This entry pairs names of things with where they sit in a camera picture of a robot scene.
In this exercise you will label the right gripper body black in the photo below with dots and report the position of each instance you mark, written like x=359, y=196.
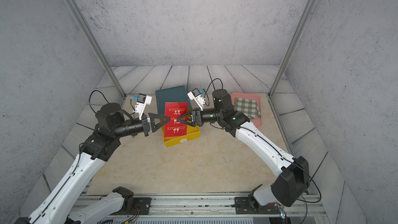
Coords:
x=200, y=121

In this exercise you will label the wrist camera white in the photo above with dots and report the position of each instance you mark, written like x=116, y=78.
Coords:
x=138, y=103
x=197, y=95

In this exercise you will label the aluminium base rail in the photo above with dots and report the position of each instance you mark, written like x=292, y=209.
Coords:
x=208, y=208

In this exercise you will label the left aluminium frame post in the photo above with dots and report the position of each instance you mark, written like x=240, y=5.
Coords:
x=77, y=14

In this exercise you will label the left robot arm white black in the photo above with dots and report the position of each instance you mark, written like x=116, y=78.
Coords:
x=113, y=123

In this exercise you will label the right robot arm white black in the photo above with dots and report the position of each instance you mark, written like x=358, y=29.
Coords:
x=292, y=174

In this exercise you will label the red postcard english text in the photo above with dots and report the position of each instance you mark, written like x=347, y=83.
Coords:
x=174, y=127

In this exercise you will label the right aluminium frame post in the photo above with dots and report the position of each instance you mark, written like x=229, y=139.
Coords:
x=308, y=9

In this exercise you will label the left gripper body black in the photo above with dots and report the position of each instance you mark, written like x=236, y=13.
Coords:
x=145, y=125

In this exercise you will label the green checked cloth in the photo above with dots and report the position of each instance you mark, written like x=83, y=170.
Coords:
x=248, y=107

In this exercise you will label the pink tray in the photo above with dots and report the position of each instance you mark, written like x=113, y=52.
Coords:
x=257, y=122

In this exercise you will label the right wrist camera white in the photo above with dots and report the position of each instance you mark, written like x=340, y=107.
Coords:
x=197, y=95

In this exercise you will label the yellow top drawer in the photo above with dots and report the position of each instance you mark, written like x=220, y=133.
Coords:
x=192, y=133

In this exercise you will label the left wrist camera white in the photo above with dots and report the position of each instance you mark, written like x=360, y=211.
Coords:
x=138, y=103

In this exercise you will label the teal drawer cabinet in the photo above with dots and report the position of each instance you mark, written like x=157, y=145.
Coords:
x=175, y=94

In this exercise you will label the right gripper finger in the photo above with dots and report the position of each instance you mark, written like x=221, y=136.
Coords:
x=188, y=116
x=187, y=122

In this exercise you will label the aluminium frame post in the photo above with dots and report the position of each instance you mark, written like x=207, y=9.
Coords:
x=308, y=9
x=77, y=14

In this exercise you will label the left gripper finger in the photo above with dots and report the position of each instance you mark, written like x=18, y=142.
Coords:
x=157, y=124
x=155, y=118

